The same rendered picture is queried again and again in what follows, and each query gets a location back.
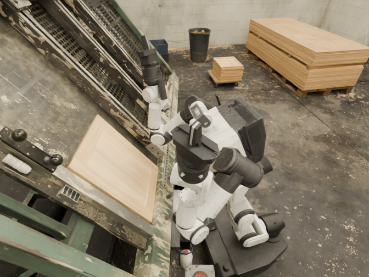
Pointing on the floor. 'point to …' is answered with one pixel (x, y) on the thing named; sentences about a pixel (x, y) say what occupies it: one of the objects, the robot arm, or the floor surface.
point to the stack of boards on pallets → (306, 55)
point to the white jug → (185, 259)
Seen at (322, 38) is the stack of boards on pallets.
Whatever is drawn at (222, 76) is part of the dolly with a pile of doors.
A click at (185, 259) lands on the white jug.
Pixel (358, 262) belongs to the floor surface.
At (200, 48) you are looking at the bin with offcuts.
